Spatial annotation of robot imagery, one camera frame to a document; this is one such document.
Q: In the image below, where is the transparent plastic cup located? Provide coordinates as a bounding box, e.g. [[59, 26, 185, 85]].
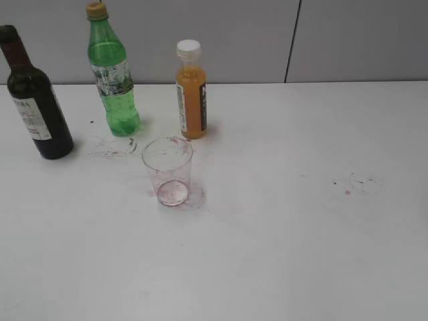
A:
[[141, 136, 193, 207]]

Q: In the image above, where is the dark red wine bottle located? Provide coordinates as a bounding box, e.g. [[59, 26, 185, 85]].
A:
[[1, 25, 74, 160]]

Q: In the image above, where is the orange juice bottle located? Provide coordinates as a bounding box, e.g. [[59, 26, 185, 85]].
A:
[[176, 39, 207, 140]]

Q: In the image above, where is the green plastic soda bottle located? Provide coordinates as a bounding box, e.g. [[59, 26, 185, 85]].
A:
[[86, 1, 140, 136]]

